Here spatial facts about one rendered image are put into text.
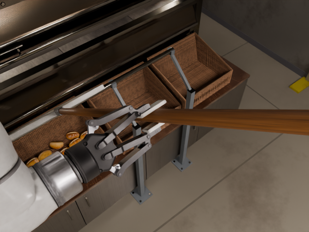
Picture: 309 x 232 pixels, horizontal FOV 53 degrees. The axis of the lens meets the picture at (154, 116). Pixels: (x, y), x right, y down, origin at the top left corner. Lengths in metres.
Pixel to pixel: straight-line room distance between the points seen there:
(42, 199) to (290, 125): 0.40
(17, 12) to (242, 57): 2.85
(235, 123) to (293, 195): 2.55
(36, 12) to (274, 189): 2.30
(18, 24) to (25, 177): 1.37
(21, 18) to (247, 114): 1.56
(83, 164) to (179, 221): 2.12
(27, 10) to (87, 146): 1.34
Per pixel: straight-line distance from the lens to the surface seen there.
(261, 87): 3.70
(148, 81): 2.57
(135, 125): 1.93
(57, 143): 2.32
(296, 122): 0.39
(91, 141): 0.61
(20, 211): 0.56
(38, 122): 1.61
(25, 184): 0.55
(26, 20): 1.87
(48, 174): 0.57
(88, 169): 0.59
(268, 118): 0.42
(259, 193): 2.89
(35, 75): 2.06
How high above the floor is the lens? 2.48
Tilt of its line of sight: 50 degrees down
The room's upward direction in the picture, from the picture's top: straight up
